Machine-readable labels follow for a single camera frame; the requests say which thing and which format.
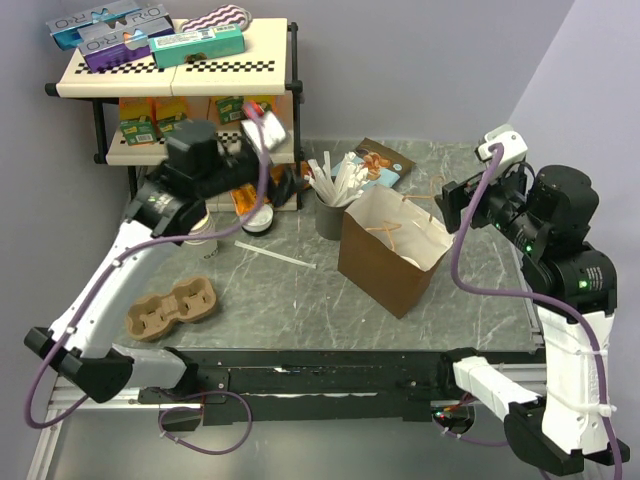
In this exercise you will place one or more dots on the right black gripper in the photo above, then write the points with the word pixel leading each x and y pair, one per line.
pixel 453 195

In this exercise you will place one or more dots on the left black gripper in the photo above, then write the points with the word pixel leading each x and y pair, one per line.
pixel 288 186

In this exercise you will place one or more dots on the stack of white cup lids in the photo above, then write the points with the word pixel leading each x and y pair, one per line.
pixel 260 223

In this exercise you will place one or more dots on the single white straw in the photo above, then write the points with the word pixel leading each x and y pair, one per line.
pixel 271 254

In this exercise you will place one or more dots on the brown paper takeout bag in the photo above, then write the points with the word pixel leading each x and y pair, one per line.
pixel 391 248

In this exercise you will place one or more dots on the stack of white paper cups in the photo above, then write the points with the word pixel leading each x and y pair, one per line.
pixel 200 244

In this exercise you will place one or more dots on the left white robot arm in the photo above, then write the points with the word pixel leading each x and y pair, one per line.
pixel 80 345

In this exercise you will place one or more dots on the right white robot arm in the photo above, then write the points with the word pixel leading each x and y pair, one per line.
pixel 574 289

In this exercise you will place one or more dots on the orange snack bag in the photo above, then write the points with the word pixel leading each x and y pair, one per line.
pixel 245 196

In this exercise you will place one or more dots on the grey straw holder cup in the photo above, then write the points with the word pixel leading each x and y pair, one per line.
pixel 328 219

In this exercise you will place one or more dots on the light blue nut bag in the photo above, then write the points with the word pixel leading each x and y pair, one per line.
pixel 385 166

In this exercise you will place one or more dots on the green orange box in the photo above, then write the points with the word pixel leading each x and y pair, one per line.
pixel 263 103
pixel 229 109
pixel 136 120
pixel 168 112

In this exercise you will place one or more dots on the brown cardboard cup carrier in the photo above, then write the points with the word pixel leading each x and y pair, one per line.
pixel 153 316

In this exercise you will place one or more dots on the cream checkered shelf rack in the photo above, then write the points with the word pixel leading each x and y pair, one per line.
pixel 268 67

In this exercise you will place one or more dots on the green orange box far left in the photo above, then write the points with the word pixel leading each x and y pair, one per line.
pixel 136 120

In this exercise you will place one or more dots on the teal carton box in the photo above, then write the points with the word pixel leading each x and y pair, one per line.
pixel 204 44

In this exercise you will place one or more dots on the purple white wavy pouch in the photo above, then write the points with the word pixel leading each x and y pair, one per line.
pixel 221 16

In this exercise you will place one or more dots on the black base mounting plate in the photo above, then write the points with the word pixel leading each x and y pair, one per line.
pixel 298 385

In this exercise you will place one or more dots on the purple O-R-O box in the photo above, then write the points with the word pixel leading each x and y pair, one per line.
pixel 124 46

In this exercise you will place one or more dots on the blue O-R-O box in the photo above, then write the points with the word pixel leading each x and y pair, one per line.
pixel 71 30

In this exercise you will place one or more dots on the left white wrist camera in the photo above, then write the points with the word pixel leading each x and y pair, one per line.
pixel 262 128

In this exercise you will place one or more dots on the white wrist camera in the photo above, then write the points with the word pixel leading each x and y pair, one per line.
pixel 513 144
pixel 262 128

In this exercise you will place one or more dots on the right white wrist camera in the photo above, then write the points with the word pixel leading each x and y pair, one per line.
pixel 513 144

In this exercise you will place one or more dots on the aluminium rail frame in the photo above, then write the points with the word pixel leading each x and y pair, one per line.
pixel 523 427

